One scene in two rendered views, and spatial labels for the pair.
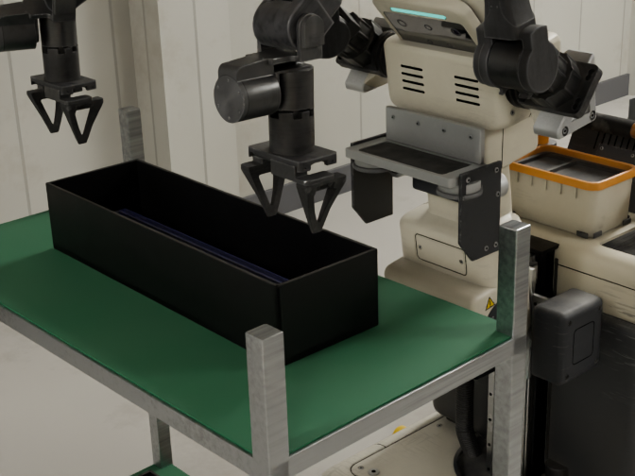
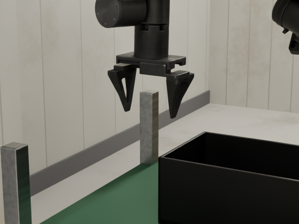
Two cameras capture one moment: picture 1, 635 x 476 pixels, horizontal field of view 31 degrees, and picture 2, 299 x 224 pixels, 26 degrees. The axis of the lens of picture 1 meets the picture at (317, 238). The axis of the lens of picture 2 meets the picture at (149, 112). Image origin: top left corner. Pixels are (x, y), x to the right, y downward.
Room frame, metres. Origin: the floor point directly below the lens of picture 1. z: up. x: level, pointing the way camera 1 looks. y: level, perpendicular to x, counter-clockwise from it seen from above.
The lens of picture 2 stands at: (0.79, 0.77, 1.37)
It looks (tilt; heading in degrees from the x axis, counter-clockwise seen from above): 14 degrees down; 340
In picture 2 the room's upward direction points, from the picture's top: straight up
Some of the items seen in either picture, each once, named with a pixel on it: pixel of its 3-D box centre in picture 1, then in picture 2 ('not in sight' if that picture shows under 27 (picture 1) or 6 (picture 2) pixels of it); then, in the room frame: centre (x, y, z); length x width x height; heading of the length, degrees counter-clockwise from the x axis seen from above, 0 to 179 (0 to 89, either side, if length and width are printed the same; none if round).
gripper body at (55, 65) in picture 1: (61, 66); (151, 45); (1.78, 0.40, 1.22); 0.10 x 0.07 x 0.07; 42
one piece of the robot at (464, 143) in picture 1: (427, 178); not in sight; (1.84, -0.19, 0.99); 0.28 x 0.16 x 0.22; 41
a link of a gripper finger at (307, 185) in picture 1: (308, 195); not in sight; (1.33, 0.01, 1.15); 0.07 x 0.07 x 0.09; 41
